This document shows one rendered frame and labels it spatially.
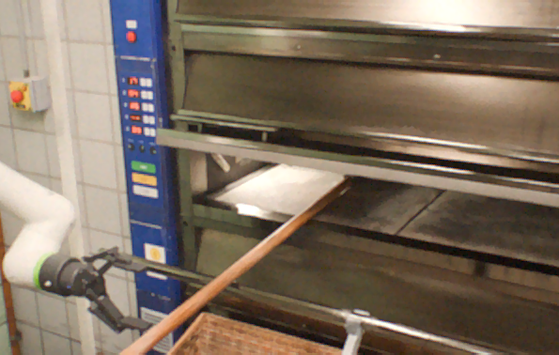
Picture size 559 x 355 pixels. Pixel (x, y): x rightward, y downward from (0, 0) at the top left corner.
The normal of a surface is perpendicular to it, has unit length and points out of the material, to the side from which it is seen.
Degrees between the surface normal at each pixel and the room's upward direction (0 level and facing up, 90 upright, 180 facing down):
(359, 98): 70
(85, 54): 90
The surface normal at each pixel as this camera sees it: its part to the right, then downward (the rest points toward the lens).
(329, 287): -0.49, -0.06
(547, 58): -0.51, 0.28
